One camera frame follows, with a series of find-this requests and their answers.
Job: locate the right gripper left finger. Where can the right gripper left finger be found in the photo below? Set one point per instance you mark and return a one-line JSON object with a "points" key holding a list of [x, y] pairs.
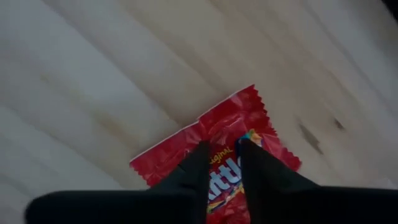
{"points": [[124, 205]]}

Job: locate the red Skittles packet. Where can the red Skittles packet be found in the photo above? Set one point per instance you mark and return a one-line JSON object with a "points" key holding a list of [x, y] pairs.
{"points": [[230, 118]]}

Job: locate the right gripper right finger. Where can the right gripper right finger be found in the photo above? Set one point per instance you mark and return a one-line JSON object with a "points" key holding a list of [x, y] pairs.
{"points": [[311, 205]]}

